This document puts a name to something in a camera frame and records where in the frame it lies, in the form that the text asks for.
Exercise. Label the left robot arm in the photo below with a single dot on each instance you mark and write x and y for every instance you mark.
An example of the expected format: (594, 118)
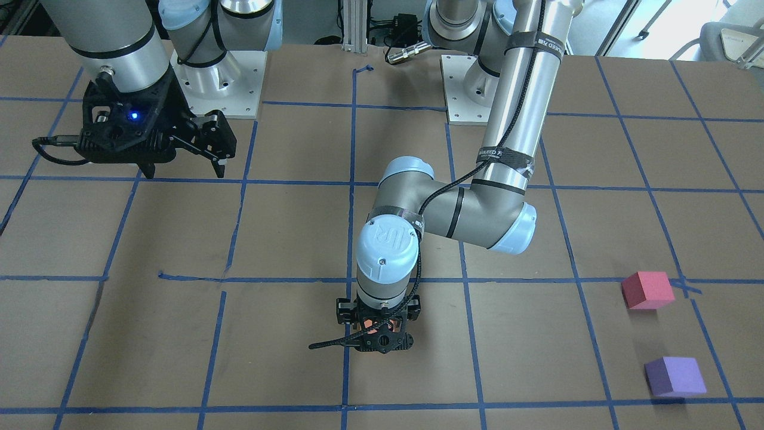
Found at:
(518, 48)

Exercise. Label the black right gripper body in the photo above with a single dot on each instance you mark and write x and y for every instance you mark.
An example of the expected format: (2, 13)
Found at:
(177, 101)

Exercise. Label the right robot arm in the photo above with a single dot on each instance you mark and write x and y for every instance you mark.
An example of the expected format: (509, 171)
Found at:
(123, 35)

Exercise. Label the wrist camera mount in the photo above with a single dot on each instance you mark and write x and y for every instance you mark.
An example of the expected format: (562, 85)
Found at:
(383, 342)
(119, 127)

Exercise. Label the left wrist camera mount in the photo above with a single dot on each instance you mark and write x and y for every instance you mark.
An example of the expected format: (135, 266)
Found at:
(383, 342)

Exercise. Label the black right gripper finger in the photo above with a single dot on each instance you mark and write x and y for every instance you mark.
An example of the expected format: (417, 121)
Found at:
(148, 169)
(214, 139)

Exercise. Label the purple foam block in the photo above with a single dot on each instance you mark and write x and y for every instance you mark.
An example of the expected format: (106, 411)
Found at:
(675, 377)

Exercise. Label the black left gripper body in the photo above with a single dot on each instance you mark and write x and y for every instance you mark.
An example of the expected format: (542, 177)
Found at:
(342, 311)

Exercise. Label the aluminium frame post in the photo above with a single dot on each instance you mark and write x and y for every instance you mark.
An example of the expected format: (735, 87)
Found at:
(354, 20)

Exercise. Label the orange foam block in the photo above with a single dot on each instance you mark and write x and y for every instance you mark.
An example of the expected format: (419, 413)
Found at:
(370, 326)

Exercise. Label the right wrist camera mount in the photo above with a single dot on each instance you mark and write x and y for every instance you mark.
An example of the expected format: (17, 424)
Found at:
(119, 127)

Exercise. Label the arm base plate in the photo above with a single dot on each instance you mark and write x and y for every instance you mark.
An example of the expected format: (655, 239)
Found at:
(469, 90)
(233, 86)

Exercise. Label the red foam block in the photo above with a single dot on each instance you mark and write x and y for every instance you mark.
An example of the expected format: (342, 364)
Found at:
(647, 290)

